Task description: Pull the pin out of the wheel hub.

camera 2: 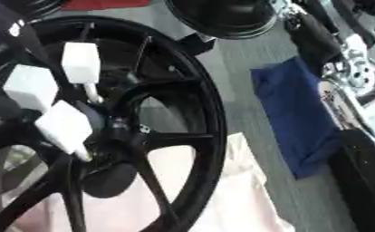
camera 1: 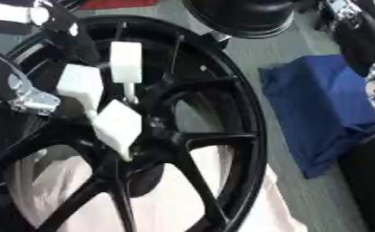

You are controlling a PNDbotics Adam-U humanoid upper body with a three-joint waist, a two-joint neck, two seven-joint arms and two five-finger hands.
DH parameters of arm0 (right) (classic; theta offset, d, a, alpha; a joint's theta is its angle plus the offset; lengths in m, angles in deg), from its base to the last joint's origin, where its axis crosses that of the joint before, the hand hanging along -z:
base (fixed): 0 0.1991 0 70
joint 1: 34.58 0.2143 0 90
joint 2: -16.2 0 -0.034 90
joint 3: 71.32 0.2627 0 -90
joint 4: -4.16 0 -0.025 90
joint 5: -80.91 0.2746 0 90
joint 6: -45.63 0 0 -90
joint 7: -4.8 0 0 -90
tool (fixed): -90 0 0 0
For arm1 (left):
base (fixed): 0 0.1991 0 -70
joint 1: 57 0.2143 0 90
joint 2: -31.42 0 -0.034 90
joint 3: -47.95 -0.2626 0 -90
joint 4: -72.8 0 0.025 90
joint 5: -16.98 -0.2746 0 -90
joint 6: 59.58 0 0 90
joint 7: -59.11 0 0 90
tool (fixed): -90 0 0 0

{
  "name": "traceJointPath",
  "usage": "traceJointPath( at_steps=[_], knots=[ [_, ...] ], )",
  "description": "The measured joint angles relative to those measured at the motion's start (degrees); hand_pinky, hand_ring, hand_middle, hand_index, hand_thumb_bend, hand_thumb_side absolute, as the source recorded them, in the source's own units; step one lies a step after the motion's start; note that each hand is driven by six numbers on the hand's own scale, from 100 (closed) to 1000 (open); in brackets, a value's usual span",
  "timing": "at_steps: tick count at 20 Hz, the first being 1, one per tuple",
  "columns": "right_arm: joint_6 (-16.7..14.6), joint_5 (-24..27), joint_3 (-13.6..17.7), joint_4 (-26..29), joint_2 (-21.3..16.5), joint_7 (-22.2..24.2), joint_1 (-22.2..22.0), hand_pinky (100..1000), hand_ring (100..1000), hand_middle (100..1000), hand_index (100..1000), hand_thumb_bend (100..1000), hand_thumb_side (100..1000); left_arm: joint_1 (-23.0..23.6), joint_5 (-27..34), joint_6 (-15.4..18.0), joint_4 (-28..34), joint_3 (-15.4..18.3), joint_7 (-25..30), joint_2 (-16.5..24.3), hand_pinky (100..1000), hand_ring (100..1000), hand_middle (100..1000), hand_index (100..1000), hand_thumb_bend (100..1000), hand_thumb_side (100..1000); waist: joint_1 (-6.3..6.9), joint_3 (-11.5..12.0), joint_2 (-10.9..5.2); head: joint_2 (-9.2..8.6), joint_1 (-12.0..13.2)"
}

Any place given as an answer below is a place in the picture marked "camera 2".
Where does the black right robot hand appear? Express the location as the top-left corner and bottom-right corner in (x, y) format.
(270, 0), (375, 76)

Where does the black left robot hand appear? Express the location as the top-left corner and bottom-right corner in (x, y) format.
(0, 0), (71, 154)

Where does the white pin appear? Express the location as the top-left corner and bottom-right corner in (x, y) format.
(2, 63), (61, 113)
(59, 41), (107, 104)
(34, 100), (96, 163)

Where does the black wheel stand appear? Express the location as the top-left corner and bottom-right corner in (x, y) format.
(176, 32), (218, 57)

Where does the black spoked wheel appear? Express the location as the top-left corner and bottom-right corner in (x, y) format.
(0, 15), (229, 232)

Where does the blue cloth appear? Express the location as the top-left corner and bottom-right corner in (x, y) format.
(249, 56), (346, 179)

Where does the black round tyre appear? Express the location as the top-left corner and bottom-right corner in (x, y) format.
(163, 0), (280, 41)
(0, 0), (67, 20)

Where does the red cloth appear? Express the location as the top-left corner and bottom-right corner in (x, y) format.
(61, 0), (151, 12)

